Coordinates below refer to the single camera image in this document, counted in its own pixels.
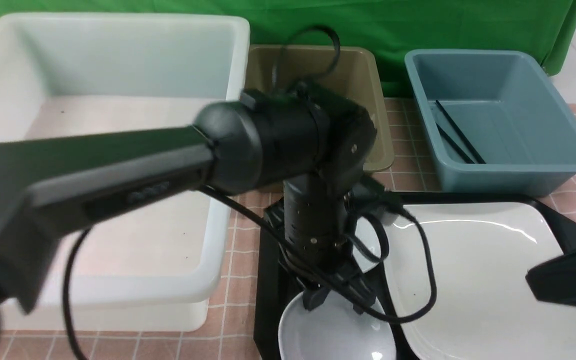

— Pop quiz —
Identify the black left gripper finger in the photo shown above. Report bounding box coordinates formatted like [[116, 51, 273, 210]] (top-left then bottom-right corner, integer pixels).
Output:
[[302, 286, 330, 312], [345, 280, 377, 316]]

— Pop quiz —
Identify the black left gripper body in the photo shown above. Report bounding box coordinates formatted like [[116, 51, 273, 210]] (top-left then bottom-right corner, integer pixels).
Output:
[[280, 240, 366, 298]]

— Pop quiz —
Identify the small white bowl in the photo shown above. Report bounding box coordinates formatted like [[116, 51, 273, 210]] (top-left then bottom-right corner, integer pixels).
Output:
[[349, 214, 390, 274], [278, 292, 397, 360]]

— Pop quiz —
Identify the large white square plate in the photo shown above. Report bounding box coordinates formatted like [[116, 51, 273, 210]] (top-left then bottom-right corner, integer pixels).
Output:
[[401, 202, 576, 360]]

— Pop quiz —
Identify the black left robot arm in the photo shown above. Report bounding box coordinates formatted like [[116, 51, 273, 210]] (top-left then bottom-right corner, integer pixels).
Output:
[[0, 82, 377, 329]]

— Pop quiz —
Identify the black plastic serving tray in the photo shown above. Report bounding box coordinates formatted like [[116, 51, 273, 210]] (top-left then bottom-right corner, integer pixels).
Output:
[[253, 190, 576, 360]]

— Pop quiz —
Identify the pink checkered tablecloth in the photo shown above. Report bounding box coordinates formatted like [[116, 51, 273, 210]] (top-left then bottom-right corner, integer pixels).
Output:
[[0, 98, 576, 360]]

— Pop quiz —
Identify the olive green plastic bin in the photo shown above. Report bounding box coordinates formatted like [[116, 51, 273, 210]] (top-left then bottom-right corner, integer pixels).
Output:
[[244, 44, 394, 174]]

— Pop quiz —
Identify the blue plastic bin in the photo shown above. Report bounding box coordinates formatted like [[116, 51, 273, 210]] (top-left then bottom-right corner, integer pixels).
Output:
[[404, 48, 576, 198]]

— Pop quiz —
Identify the green backdrop cloth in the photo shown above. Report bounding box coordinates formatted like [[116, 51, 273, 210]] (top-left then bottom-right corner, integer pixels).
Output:
[[0, 0, 576, 97]]

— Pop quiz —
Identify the large white plastic tub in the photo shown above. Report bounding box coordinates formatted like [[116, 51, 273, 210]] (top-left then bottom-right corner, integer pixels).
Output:
[[0, 13, 250, 332]]

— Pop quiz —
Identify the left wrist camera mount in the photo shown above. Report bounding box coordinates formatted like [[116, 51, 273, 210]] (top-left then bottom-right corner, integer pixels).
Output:
[[346, 174, 403, 226]]

